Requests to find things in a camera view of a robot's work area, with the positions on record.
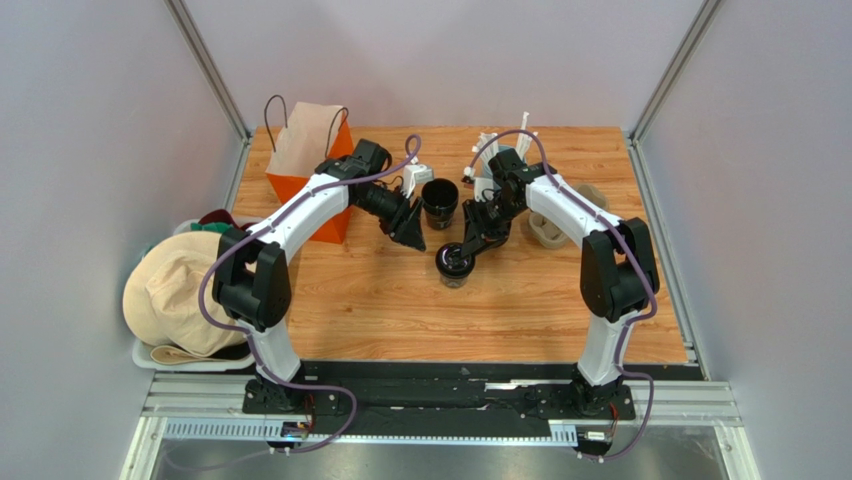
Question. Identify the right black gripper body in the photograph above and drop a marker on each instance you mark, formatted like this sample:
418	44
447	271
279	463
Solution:
480	217

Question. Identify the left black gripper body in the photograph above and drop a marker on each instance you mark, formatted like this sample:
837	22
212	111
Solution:
387	208

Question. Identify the single black cup lid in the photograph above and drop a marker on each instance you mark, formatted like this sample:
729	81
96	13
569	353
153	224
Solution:
451	263

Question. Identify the orange paper bag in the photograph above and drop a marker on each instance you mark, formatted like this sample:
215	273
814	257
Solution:
312	134

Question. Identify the single brown plastic cup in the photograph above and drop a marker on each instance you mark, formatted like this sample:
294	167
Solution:
454	280

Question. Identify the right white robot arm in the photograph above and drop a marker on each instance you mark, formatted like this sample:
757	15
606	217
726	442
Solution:
618	270

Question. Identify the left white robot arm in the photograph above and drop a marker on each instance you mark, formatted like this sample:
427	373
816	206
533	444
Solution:
250	277

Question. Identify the light blue straw holder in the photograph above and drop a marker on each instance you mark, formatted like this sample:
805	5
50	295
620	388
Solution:
486	170

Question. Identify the bottom pulp cup carrier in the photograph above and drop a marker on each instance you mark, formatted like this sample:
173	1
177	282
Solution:
552	237

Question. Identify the green cloth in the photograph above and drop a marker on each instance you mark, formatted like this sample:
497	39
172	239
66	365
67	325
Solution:
215	227

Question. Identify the dark red cloth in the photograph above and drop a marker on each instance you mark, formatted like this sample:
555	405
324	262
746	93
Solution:
220	215

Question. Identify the beige hat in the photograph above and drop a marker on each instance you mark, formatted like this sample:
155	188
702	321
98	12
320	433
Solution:
160	299

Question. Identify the white plastic tray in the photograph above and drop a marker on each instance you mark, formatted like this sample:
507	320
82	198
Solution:
169	358

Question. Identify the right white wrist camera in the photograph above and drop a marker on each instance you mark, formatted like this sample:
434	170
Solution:
482	186

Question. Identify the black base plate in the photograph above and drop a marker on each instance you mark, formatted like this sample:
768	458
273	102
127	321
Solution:
444	399

